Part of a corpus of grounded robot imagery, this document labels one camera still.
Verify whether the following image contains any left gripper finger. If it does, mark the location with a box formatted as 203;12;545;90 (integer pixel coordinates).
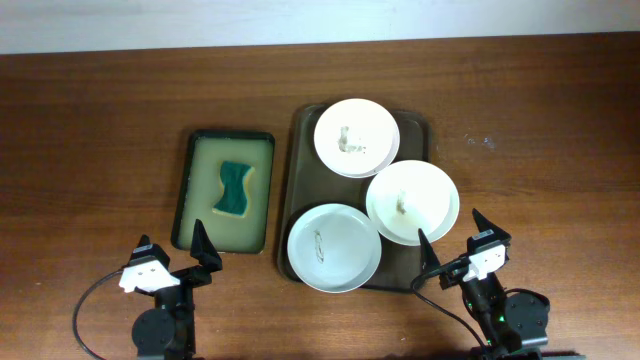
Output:
190;219;223;273
127;235;170;273

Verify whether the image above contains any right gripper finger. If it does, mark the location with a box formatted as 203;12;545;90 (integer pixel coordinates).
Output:
466;208;512;253
418;228;441;279

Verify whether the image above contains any white plate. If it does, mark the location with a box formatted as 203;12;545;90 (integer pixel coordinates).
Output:
287;203;382;294
313;98;400;178
365;160;460;246

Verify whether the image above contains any green and yellow sponge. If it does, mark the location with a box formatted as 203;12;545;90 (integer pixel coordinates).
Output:
212;161;254;217

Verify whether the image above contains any white plate top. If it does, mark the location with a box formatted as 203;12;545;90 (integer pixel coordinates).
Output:
313;98;400;178

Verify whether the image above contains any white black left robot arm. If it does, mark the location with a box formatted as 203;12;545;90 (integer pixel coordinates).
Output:
119;219;223;360

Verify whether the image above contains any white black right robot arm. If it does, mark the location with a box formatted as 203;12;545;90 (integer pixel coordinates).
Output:
410;209;583;360

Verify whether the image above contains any small black soapy-water tray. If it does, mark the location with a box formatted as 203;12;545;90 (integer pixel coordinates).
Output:
171;129;275;254

